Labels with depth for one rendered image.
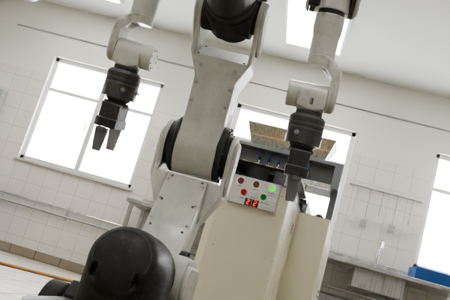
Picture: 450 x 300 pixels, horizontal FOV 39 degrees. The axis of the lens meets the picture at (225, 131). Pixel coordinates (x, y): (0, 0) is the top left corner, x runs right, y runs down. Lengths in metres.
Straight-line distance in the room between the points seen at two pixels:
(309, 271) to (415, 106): 4.06
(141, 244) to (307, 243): 2.69
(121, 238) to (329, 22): 0.75
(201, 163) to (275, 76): 5.95
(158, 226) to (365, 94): 6.12
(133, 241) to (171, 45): 6.62
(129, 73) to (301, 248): 2.35
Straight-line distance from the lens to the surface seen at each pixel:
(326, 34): 1.57
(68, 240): 7.40
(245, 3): 1.45
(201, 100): 1.56
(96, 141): 1.61
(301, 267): 3.77
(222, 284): 3.11
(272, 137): 3.97
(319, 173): 3.93
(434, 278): 6.65
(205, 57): 1.58
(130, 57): 1.63
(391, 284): 6.49
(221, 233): 3.13
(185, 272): 1.31
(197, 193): 1.52
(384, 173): 7.25
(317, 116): 1.54
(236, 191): 3.12
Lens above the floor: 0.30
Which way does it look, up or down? 13 degrees up
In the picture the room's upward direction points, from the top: 17 degrees clockwise
